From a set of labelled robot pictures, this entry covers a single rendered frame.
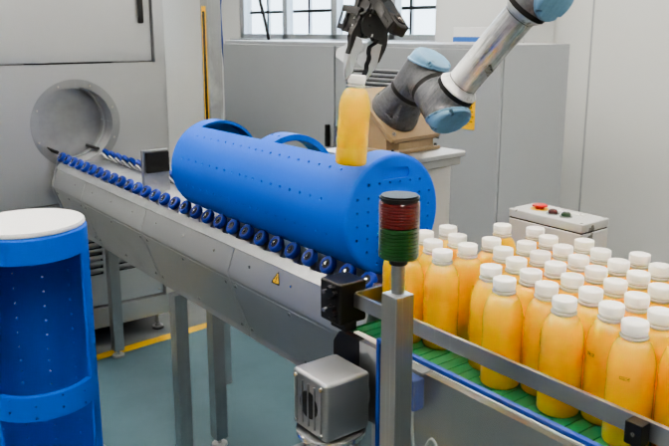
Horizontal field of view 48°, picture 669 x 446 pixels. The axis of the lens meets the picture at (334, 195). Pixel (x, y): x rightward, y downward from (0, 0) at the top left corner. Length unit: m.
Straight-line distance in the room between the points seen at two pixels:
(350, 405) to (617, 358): 0.54
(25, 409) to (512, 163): 2.26
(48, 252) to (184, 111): 5.50
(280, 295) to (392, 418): 0.74
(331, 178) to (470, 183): 1.80
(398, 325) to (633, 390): 0.35
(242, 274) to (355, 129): 0.66
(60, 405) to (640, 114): 3.35
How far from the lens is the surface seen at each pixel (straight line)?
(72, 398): 2.09
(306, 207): 1.76
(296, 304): 1.88
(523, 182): 3.53
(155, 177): 2.83
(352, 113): 1.59
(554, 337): 1.25
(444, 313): 1.47
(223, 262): 2.17
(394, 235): 1.15
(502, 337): 1.33
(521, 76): 3.43
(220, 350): 2.78
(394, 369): 1.23
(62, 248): 1.95
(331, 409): 1.47
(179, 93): 7.32
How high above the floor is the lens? 1.51
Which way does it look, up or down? 12 degrees down
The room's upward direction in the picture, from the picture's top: straight up
